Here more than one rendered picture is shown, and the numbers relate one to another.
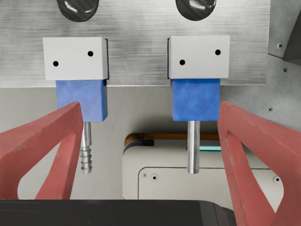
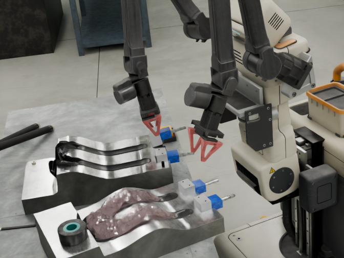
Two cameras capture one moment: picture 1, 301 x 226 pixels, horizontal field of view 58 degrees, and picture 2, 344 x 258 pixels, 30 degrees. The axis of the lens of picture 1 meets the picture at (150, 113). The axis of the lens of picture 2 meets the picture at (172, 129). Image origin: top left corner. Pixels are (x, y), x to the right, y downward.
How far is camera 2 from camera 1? 1.89 m
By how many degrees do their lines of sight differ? 60
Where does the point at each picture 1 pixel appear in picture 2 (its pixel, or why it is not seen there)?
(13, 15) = (200, 220)
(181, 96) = (198, 185)
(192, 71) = (190, 183)
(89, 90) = (209, 198)
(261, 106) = not seen: hidden behind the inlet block
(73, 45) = (198, 200)
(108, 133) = not seen: outside the picture
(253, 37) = (174, 185)
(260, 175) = (242, 246)
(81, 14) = (190, 211)
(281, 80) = not seen: hidden behind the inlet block
